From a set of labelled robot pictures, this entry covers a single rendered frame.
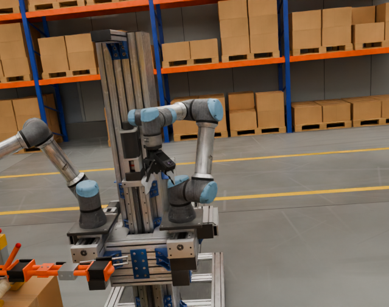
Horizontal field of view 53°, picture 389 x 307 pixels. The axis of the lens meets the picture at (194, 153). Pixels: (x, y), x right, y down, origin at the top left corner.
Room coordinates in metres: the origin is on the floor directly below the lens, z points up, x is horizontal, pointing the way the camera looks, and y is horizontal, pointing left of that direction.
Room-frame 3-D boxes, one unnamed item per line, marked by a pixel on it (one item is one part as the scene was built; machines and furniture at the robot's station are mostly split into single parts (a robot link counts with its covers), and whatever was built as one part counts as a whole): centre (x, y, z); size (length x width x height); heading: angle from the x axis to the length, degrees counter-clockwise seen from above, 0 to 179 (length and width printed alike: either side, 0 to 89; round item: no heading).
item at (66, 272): (1.46, 0.56, 1.07); 0.07 x 0.07 x 0.04; 80
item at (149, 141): (1.61, 0.17, 1.56); 0.08 x 0.08 x 0.05
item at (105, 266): (1.43, 0.43, 1.08); 0.08 x 0.07 x 0.05; 80
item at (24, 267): (1.50, 0.77, 1.08); 0.10 x 0.08 x 0.06; 170
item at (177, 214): (1.98, 0.10, 1.09); 0.15 x 0.15 x 0.10
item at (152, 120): (1.62, 0.17, 1.64); 0.09 x 0.08 x 0.11; 148
